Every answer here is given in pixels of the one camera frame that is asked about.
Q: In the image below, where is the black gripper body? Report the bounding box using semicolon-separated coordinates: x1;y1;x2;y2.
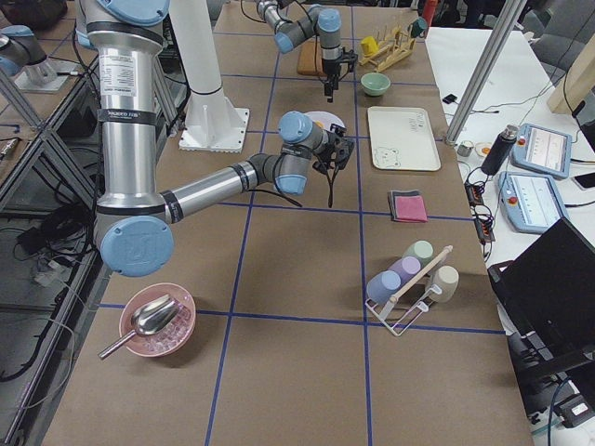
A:
320;124;345;161
322;59;340;80

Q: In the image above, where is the white round plate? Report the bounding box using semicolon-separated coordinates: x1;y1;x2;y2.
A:
305;111;347;133

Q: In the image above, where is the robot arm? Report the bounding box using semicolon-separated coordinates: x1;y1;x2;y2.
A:
256;1;344;103
76;1;353;277

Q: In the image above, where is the cream bear tray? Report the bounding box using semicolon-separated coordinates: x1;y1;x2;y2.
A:
367;106;442;172

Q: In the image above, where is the wooden cutting board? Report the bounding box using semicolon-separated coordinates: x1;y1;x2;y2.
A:
297;41;324;77

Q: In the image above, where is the mint green bowl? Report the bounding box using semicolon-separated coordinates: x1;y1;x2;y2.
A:
360;72;391;97

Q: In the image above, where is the yellow mug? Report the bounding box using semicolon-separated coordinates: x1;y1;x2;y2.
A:
360;35;379;58

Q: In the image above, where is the wooden peg drying rack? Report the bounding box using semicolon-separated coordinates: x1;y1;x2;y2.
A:
359;16;416;72

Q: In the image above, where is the grey cloth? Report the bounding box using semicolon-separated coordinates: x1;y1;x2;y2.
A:
389;190;421;220

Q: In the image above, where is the pink cloth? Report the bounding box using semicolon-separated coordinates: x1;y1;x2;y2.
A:
393;195;428;222

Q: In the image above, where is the dark green mug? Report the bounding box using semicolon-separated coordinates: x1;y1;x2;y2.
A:
407;17;428;38

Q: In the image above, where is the red cylinder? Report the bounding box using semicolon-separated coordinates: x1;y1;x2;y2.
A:
422;0;440;27

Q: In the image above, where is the small black device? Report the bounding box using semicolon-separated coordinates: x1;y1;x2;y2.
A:
442;94;457;104

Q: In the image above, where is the small metal cup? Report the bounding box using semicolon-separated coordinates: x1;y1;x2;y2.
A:
456;140;475;158

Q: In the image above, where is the green cup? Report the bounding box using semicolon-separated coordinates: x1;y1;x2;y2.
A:
403;240;434;267

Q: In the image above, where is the purple cup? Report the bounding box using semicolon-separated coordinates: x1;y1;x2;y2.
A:
389;256;421;283

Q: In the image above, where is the blue cup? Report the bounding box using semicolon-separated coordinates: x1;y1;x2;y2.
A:
366;269;402;304

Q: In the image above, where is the fried egg toy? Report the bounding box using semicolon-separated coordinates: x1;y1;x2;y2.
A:
474;142;491;157

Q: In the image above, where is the black water bottle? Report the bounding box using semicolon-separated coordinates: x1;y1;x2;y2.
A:
480;125;519;176

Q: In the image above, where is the beige cup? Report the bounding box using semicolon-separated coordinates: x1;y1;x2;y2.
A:
430;265;459;303

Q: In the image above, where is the near teach pendant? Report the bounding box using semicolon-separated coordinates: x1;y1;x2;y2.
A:
497;172;569;234

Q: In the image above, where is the teach pendant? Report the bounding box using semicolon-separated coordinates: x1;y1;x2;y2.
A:
497;172;569;234
511;124;573;179

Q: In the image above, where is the far teach pendant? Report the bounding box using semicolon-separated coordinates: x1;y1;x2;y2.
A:
511;124;573;179

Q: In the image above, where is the metal scoop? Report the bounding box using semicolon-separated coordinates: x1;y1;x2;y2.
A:
98;295;179;360

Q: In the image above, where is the smartphone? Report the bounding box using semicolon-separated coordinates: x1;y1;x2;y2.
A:
573;172;595;190

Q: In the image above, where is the black laptop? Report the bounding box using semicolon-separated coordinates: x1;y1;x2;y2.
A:
488;217;594;357

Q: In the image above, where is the pink bowl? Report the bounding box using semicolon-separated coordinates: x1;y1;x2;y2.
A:
119;282;196;358

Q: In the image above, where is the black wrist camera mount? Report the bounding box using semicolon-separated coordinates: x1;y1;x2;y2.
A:
335;138;355;170

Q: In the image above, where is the aluminium frame post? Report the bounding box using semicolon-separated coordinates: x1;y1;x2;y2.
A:
444;0;527;146

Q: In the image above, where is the white wire cup rack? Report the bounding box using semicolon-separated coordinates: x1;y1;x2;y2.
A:
365;245;453;336

